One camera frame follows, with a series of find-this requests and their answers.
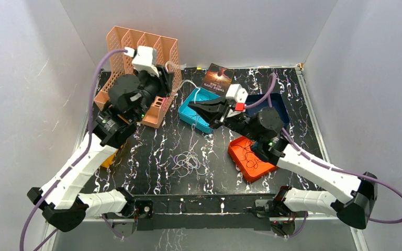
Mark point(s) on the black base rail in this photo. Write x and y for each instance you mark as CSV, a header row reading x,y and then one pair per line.
x,y
218,211

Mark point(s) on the yellow small bin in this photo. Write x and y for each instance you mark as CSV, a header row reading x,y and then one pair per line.
x,y
109,161

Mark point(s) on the teal square tray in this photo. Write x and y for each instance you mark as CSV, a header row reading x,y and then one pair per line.
x,y
189,116

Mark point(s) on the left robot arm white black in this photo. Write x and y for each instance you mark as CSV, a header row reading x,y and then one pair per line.
x,y
61,201

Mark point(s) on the pink plastic file organizer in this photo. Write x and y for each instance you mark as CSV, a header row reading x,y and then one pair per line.
x,y
167,54

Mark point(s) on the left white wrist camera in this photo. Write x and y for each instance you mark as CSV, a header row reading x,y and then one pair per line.
x,y
145,60

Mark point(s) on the orange square tray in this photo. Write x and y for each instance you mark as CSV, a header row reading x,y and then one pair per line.
x,y
251,167

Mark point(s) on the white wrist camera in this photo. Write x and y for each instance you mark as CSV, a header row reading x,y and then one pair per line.
x,y
145,60
236,96

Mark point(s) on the navy blue square tray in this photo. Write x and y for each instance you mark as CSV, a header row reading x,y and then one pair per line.
x,y
276,102

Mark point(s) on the dark book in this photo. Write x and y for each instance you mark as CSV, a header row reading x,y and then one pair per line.
x,y
218,79

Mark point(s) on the aluminium frame rail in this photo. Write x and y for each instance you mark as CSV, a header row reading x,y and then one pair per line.
x,y
357,235

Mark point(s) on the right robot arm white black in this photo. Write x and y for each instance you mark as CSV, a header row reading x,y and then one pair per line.
x,y
348,197

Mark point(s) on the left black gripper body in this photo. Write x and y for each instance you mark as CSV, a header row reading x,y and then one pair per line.
x,y
166,81

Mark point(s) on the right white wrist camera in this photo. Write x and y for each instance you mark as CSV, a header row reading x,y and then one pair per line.
x,y
236,96

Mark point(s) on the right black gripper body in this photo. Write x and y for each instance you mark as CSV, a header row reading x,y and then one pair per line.
x,y
240,123

